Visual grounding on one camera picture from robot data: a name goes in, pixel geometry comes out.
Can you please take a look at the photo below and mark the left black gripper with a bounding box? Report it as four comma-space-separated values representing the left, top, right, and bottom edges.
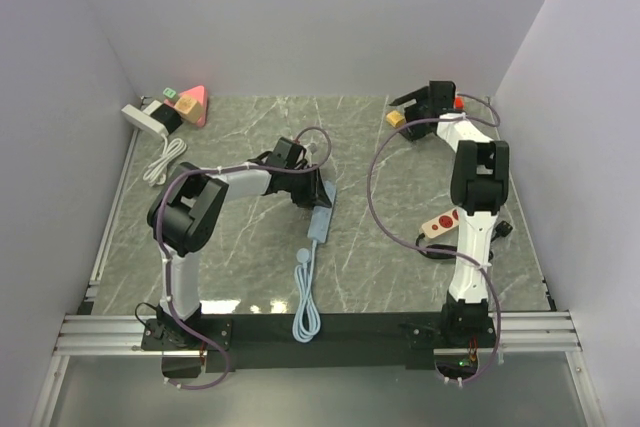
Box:
284, 164, 332, 210

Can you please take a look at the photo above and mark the light blue power strip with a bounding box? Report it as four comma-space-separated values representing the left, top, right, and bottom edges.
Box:
307, 181, 336, 244

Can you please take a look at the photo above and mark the small orange cube adapter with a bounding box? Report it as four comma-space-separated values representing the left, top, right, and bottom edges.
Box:
386, 110, 406, 129

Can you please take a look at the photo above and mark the light blue cord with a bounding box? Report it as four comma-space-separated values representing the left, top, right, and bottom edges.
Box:
291, 240, 322, 344

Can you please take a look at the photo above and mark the white cord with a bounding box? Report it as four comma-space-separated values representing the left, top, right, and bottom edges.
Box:
142, 135, 188, 189

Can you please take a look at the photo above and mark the black power cord with plug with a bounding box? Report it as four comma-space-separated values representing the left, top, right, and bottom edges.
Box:
414, 220, 515, 262

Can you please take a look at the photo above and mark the black cube plug adapter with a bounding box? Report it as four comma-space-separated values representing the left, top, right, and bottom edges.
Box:
150, 103, 183, 136

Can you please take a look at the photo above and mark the white power strip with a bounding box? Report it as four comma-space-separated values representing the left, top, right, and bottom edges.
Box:
121, 100, 169, 139

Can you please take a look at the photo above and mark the beige red power strip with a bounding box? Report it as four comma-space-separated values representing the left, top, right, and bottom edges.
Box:
420, 208, 459, 240

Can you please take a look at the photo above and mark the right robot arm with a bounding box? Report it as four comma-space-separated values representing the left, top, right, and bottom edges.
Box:
390, 81, 510, 346

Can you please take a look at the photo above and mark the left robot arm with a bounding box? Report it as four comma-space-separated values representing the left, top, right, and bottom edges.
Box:
147, 137, 334, 349

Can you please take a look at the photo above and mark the tan wooden cube adapter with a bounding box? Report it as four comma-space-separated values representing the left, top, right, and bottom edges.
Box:
174, 95, 204, 124

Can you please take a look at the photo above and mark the pink triangle block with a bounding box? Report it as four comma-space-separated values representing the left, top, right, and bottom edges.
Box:
180, 85, 209, 128

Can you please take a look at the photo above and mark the small green block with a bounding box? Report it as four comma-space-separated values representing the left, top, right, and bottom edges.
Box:
163, 88, 177, 100

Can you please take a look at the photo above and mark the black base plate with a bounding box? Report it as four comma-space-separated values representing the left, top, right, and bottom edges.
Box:
140, 312, 498, 373

